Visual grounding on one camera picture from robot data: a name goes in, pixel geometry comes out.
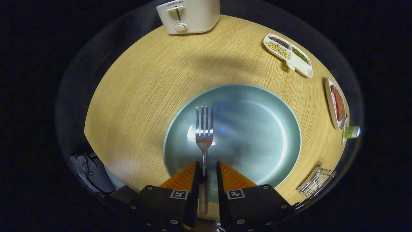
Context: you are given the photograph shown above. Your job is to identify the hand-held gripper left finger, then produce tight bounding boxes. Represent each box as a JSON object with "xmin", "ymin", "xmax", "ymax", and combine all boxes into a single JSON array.
[{"xmin": 129, "ymin": 161, "xmax": 201, "ymax": 232}]

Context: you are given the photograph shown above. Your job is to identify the small white plate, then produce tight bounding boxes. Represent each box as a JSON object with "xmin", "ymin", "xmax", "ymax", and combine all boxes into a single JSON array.
[{"xmin": 341, "ymin": 113, "xmax": 350, "ymax": 146}]

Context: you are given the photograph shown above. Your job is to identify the pile of green beans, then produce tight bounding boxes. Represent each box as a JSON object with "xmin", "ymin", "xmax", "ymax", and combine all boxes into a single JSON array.
[{"xmin": 291, "ymin": 47, "xmax": 308, "ymax": 63}]

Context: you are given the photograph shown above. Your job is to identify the metal fork with wooden handle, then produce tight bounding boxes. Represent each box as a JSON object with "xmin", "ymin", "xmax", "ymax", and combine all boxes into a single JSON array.
[{"xmin": 195, "ymin": 106, "xmax": 214, "ymax": 216}]

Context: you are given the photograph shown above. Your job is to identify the pile of dark beans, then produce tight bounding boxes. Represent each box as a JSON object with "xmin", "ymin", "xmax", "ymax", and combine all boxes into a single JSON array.
[{"xmin": 269, "ymin": 36, "xmax": 289, "ymax": 49}]

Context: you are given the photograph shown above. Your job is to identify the white oval plate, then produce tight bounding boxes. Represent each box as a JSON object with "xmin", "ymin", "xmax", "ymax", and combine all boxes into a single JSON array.
[{"xmin": 325, "ymin": 77, "xmax": 347, "ymax": 131}]

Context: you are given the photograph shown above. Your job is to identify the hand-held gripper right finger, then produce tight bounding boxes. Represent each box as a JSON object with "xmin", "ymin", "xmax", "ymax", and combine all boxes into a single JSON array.
[{"xmin": 216, "ymin": 161, "xmax": 292, "ymax": 232}]

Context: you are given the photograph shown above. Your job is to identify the metal wire rack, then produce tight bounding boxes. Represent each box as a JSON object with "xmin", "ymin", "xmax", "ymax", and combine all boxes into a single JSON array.
[{"xmin": 295, "ymin": 167, "xmax": 337, "ymax": 198}]

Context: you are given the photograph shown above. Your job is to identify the dark bag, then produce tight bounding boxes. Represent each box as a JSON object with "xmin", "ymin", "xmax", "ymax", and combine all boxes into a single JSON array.
[{"xmin": 69, "ymin": 151, "xmax": 118, "ymax": 195}]

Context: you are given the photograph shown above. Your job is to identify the large pale green plate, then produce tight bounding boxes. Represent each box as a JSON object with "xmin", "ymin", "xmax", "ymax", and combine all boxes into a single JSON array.
[{"xmin": 163, "ymin": 84, "xmax": 302, "ymax": 204}]

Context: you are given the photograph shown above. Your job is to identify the white toaster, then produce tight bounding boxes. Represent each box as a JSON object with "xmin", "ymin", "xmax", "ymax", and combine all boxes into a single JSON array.
[{"xmin": 156, "ymin": 0, "xmax": 220, "ymax": 35}]

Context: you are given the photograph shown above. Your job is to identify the pile of yellow soybeans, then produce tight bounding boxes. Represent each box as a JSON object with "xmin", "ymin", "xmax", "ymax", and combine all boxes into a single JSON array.
[{"xmin": 266, "ymin": 41, "xmax": 289, "ymax": 59}]

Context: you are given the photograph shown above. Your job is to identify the white divided tray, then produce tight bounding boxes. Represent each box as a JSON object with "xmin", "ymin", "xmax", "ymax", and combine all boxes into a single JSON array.
[{"xmin": 263, "ymin": 33, "xmax": 313, "ymax": 78}]

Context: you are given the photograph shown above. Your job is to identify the green drink can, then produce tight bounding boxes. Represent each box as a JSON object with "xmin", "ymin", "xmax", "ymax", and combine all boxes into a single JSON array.
[{"xmin": 344, "ymin": 126, "xmax": 361, "ymax": 139}]

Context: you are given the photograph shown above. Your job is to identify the brown meat slice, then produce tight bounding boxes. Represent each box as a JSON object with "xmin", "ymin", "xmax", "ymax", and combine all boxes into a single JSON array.
[{"xmin": 331, "ymin": 84, "xmax": 345, "ymax": 121}]

